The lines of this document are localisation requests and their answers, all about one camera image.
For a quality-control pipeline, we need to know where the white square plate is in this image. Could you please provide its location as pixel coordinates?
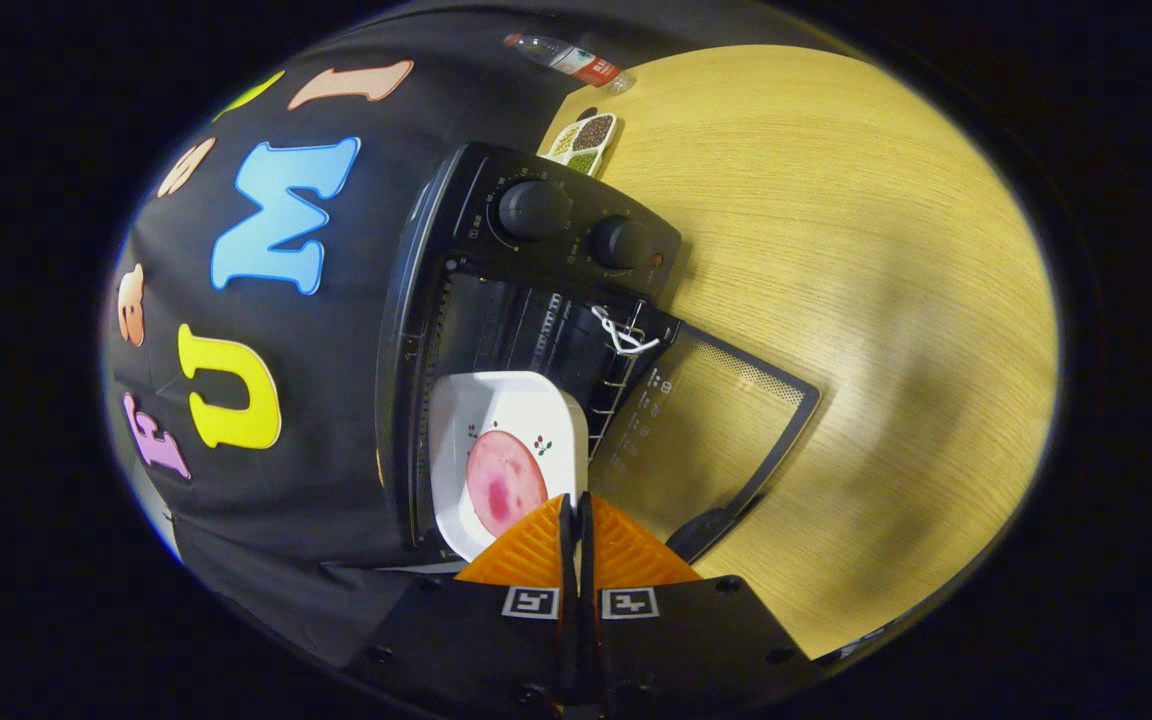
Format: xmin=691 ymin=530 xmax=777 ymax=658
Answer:
xmin=430 ymin=370 xmax=590 ymax=562

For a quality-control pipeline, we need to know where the red label plastic water bottle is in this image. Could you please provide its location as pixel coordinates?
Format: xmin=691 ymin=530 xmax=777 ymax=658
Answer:
xmin=503 ymin=33 xmax=637 ymax=97

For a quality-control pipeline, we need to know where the small divided bean dish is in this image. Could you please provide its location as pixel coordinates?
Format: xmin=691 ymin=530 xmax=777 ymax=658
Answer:
xmin=539 ymin=112 xmax=619 ymax=179

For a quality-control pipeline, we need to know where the black backdrop cloth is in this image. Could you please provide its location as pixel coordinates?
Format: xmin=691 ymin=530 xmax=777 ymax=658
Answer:
xmin=101 ymin=0 xmax=637 ymax=669

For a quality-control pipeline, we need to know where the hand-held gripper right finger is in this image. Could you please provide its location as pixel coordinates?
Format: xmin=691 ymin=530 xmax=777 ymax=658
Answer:
xmin=578 ymin=490 xmax=819 ymax=717

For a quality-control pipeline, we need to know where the pink round ham slice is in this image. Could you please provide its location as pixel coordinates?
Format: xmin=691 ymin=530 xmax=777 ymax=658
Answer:
xmin=465 ymin=430 xmax=550 ymax=539

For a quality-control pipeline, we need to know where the black toaster oven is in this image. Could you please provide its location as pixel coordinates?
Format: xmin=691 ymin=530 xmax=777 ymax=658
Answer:
xmin=376 ymin=142 xmax=823 ymax=567

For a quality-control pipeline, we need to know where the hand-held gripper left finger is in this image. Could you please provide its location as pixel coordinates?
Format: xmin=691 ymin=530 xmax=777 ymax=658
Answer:
xmin=346 ymin=493 xmax=578 ymax=717

